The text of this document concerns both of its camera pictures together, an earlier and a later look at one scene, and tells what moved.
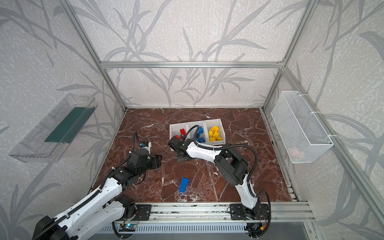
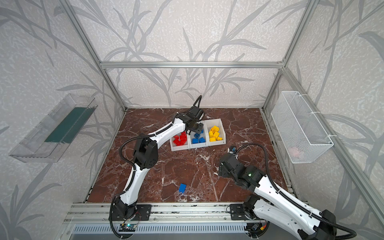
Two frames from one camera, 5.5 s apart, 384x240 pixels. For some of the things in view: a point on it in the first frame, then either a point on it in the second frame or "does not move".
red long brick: x=182 y=131 does not move
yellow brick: x=216 y=134 does not move
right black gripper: x=176 y=145 to x=226 y=167
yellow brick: x=214 y=129 does not move
